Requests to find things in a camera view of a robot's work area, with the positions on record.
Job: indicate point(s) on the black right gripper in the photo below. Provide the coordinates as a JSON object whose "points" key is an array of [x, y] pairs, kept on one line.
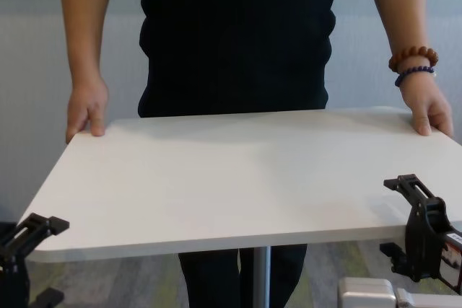
{"points": [[426, 246]]}

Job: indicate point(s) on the person's left hand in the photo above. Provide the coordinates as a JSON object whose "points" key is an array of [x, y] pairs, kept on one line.
{"points": [[426, 106]]}

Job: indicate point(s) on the person's right forearm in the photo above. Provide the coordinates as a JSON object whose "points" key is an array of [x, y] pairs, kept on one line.
{"points": [[84, 23]]}

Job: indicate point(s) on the person's right hand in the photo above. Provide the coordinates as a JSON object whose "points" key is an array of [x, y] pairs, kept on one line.
{"points": [[88, 106]]}

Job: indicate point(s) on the person's left forearm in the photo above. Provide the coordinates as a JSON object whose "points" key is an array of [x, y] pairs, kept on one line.
{"points": [[397, 8]]}

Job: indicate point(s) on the black shirt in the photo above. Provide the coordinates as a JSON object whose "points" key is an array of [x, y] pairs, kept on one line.
{"points": [[238, 34]]}

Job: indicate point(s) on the white rolling pedestal table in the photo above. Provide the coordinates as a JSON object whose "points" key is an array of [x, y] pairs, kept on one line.
{"points": [[231, 178]]}

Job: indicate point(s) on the black trousers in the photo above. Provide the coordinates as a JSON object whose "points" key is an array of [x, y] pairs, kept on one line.
{"points": [[209, 279]]}

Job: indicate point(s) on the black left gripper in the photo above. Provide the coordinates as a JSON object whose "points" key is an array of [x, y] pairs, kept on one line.
{"points": [[12, 279]]}

